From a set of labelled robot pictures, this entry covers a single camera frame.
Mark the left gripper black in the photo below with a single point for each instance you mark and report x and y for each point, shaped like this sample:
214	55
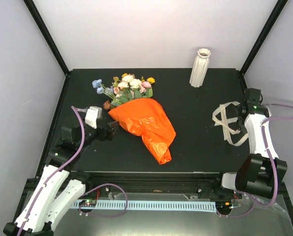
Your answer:
110	133

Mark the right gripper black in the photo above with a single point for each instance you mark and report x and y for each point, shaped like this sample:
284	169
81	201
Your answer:
242	125

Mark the cream ribbon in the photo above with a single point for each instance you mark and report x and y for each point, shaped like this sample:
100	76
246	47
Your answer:
219	116

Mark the orange wrapping paper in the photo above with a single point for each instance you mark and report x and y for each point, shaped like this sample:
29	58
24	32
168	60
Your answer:
146	118

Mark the artificial flower bunch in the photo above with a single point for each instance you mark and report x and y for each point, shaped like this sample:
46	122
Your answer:
124	89

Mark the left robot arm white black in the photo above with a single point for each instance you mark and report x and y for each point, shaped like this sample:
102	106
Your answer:
58	187

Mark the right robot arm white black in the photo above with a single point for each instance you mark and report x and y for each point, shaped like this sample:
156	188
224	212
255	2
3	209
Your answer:
262	171

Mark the white ribbed vase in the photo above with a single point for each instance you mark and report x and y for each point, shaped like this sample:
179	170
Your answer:
200	67

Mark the left circuit board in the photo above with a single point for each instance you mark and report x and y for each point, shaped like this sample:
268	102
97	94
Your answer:
87	203

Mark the circuit board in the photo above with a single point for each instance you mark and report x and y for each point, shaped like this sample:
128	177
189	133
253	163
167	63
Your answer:
229	205
87	203

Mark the right circuit board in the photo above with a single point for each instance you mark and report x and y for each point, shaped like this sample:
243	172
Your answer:
229	205

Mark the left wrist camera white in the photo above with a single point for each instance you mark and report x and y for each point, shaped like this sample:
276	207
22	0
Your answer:
93	114

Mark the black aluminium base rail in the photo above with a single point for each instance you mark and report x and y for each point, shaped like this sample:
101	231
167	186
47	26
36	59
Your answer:
202	185

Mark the light blue cable duct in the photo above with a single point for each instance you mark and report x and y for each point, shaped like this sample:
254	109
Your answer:
150	205

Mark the right black frame post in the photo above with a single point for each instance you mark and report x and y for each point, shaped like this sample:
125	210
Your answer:
275	13

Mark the black frame post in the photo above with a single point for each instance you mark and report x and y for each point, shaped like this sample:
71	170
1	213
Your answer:
275	13
46	34

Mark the left black frame post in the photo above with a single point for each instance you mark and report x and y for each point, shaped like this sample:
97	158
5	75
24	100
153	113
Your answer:
46	34

